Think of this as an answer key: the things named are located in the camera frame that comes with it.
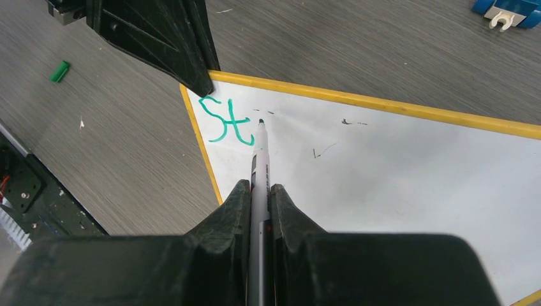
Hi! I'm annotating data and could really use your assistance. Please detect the yellow framed whiteboard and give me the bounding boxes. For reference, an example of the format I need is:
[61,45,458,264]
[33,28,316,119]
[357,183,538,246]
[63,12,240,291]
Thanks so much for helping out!
[180,71,540,305]

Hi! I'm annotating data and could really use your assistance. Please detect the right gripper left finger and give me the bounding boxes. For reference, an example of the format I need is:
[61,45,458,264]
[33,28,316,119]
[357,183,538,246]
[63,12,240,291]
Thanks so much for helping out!
[187,179,251,305]

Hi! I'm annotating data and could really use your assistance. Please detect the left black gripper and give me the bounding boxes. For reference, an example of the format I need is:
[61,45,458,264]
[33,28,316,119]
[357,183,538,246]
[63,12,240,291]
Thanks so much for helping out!
[45,0,220,97]

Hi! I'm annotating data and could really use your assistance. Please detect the blue red toy car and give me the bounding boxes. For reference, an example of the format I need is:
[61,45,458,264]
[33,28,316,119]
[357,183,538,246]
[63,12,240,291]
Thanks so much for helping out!
[471,0,540,33]

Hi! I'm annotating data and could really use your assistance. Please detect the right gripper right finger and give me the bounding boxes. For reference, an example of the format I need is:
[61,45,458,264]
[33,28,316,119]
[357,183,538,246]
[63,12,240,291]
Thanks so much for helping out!
[270,184,325,305]

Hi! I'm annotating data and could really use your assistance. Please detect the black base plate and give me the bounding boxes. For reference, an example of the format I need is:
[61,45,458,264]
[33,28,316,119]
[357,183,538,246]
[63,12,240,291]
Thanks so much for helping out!
[1,123,107,251]

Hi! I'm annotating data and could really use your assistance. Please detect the white marker pen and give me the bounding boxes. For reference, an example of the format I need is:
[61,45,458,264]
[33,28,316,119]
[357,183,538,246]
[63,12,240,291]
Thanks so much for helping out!
[247,119,275,305]

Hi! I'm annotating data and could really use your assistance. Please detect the green marker cap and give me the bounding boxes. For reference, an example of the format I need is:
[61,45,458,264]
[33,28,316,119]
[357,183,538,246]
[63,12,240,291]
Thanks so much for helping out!
[48,61,71,83]

